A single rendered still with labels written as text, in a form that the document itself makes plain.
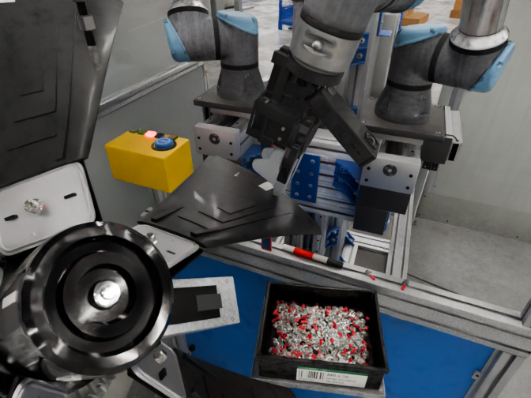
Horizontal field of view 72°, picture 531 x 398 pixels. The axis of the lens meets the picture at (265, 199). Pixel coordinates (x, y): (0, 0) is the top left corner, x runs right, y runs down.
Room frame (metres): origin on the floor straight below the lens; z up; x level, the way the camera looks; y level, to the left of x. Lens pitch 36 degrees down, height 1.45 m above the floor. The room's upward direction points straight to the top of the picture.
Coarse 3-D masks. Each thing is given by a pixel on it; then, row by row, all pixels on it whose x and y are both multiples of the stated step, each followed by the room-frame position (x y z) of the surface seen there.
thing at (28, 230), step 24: (72, 168) 0.29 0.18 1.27; (0, 192) 0.28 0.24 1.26; (24, 192) 0.28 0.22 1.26; (48, 192) 0.28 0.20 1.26; (72, 192) 0.27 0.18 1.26; (0, 216) 0.26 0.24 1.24; (24, 216) 0.26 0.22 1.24; (48, 216) 0.26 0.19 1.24; (72, 216) 0.26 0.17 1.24; (0, 240) 0.24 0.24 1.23; (24, 240) 0.24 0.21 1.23
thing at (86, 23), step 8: (80, 8) 0.29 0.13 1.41; (80, 16) 0.29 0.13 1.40; (88, 16) 0.30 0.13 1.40; (80, 24) 0.29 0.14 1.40; (88, 24) 0.29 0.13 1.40; (88, 32) 0.29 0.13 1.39; (88, 40) 0.29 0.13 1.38; (88, 48) 0.29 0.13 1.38; (96, 48) 0.30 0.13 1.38; (96, 56) 0.29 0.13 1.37; (96, 64) 0.29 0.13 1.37
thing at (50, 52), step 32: (32, 0) 0.44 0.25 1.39; (64, 0) 0.45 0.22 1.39; (96, 0) 0.47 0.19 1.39; (0, 32) 0.39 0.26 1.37; (32, 32) 0.40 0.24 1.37; (64, 32) 0.41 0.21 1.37; (96, 32) 0.42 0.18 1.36; (0, 64) 0.37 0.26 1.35; (32, 64) 0.37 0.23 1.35; (64, 64) 0.38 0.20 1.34; (0, 96) 0.34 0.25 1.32; (32, 96) 0.34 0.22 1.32; (64, 96) 0.35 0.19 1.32; (96, 96) 0.35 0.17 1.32; (0, 128) 0.32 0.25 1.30; (32, 128) 0.32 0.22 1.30; (64, 128) 0.32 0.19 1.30; (0, 160) 0.29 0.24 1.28; (32, 160) 0.29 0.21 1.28; (64, 160) 0.29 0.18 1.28
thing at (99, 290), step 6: (102, 282) 0.19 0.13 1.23; (108, 282) 0.20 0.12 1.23; (114, 282) 0.20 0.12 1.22; (96, 288) 0.19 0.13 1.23; (102, 288) 0.19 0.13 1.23; (108, 288) 0.19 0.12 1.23; (114, 288) 0.19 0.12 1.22; (96, 294) 0.19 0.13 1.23; (102, 294) 0.19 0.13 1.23; (108, 294) 0.19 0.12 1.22; (114, 294) 0.19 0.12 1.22; (96, 300) 0.18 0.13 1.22; (102, 300) 0.18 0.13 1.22; (108, 300) 0.19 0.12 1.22; (114, 300) 0.19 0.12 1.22; (108, 306) 0.18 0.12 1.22
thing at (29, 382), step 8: (24, 384) 0.13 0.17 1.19; (32, 384) 0.14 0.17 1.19; (40, 384) 0.14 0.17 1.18; (48, 384) 0.15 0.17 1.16; (16, 392) 0.13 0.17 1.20; (24, 392) 0.13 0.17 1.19; (32, 392) 0.13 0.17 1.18; (40, 392) 0.14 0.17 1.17; (48, 392) 0.15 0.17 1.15; (56, 392) 0.15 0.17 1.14; (64, 392) 0.16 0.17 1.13
